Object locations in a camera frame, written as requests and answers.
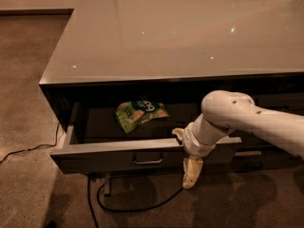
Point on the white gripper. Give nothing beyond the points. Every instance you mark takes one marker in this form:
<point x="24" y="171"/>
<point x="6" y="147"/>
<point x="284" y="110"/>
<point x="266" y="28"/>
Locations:
<point x="192" y="142"/>

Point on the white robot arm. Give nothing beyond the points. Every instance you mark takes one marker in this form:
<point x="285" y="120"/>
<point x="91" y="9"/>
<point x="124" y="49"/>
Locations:
<point x="224" y="112"/>

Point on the grey cabinet with glossy top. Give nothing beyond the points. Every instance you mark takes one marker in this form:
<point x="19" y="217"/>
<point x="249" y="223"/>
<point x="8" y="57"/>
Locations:
<point x="174" y="52"/>

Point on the green snack bag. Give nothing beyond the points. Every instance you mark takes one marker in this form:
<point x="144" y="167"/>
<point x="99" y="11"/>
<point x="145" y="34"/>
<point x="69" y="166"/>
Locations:
<point x="130" y="115"/>

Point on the dark wall baseboard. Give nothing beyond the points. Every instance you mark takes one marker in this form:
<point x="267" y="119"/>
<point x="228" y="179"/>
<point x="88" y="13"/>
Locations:
<point x="21" y="12"/>

